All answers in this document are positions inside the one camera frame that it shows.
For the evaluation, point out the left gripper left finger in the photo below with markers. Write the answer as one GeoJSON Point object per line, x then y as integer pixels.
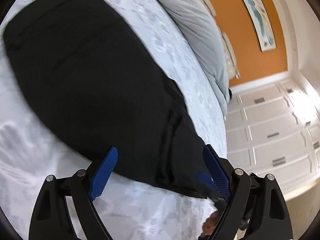
{"type": "Point", "coordinates": [51, 218]}

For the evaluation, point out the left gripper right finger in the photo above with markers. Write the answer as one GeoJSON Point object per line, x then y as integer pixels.
{"type": "Point", "coordinates": [251, 203]}

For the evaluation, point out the black pants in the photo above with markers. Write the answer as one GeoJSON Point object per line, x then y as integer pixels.
{"type": "Point", "coordinates": [91, 81]}

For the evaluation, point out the person's hand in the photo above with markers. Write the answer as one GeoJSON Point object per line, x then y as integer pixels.
{"type": "Point", "coordinates": [210, 223]}

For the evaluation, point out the white floral bed sheet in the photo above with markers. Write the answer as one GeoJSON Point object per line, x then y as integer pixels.
{"type": "Point", "coordinates": [129, 209]}

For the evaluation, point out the cream padded headboard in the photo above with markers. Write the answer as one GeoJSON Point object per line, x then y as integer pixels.
{"type": "Point", "coordinates": [231, 63]}

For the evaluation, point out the light grey duvet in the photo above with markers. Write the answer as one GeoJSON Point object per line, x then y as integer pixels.
{"type": "Point", "coordinates": [203, 35]}

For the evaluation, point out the white wardrobe with handles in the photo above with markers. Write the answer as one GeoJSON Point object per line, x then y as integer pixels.
{"type": "Point", "coordinates": [275, 129]}

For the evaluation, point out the teal feather wall painting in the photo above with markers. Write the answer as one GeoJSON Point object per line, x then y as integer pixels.
{"type": "Point", "coordinates": [261, 24]}

